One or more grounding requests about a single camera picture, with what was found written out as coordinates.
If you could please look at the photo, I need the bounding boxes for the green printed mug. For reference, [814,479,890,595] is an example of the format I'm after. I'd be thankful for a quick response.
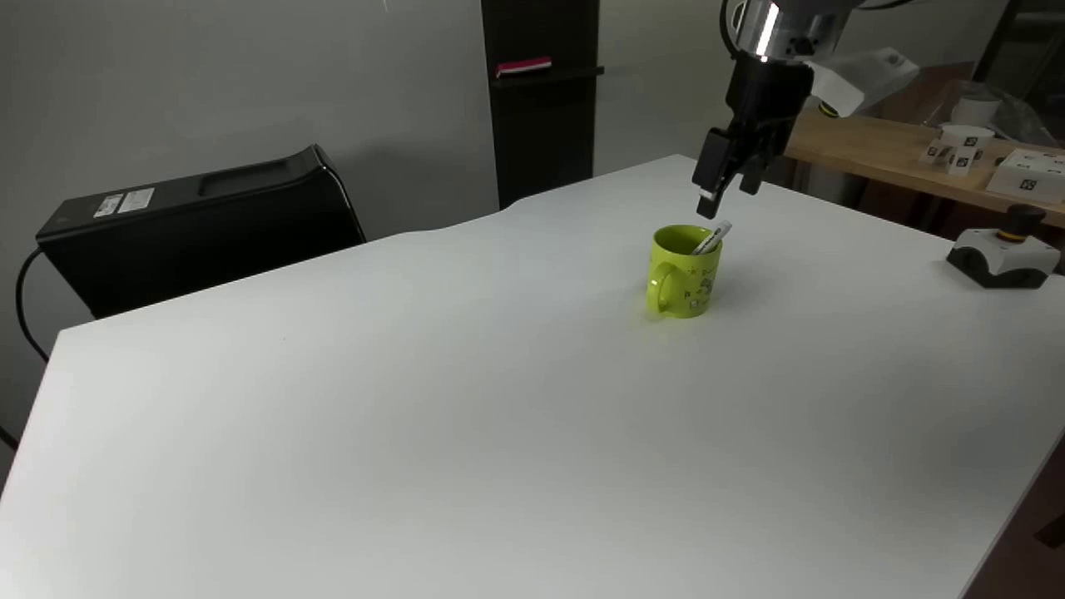
[643,222,727,326]

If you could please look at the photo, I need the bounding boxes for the large white tagged box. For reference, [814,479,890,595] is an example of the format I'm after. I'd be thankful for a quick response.
[985,146,1065,204]

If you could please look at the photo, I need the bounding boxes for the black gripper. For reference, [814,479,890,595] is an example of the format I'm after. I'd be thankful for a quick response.
[692,56,820,221]

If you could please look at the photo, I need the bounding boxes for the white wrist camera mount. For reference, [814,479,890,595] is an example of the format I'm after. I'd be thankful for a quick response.
[807,56,873,120]

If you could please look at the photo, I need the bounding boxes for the white marker with blue cap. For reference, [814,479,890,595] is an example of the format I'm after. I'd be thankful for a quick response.
[692,221,736,258]

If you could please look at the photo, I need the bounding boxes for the black computer case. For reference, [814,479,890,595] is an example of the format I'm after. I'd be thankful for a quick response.
[32,144,368,322]

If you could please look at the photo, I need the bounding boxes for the wooden side table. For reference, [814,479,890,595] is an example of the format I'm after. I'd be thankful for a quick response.
[778,64,1065,232]

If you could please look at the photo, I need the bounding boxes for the pink item on shelf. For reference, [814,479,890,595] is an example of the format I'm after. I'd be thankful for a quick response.
[489,54,555,84]

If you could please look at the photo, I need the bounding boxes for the black cable on wall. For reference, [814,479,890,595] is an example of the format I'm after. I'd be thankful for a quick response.
[9,248,56,365]

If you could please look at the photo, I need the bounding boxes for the clear plastic bag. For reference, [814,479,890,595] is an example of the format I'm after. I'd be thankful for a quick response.
[947,78,1065,149]

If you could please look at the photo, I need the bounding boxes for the small white tagged box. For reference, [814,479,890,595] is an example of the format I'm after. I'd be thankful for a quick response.
[927,120,998,177]

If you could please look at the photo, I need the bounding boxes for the black tall shelf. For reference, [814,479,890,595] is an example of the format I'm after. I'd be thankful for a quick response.
[479,0,608,211]

